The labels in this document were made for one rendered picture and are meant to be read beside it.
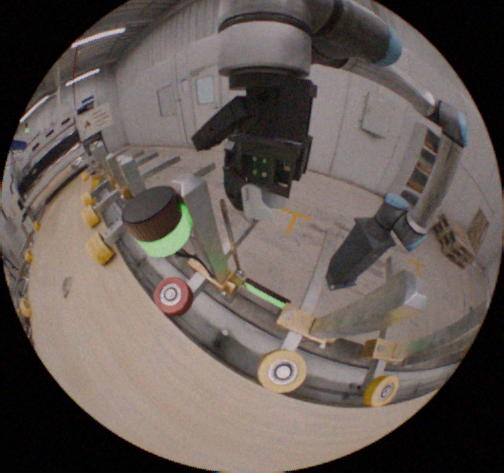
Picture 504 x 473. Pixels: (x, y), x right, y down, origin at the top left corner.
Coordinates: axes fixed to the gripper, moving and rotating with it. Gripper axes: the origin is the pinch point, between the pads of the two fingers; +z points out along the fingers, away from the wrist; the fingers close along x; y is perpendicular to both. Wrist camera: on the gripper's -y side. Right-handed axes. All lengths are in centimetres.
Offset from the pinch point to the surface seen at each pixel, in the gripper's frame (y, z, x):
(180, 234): -0.3, -6.9, -12.0
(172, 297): -6.3, 10.2, -18.6
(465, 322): 45.1, -6.2, -7.5
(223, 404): 13.2, 10.7, -29.0
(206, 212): -1.5, -5.6, -7.3
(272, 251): -13, 101, 58
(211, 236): -1.5, -1.2, -7.7
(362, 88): 31, -68, 263
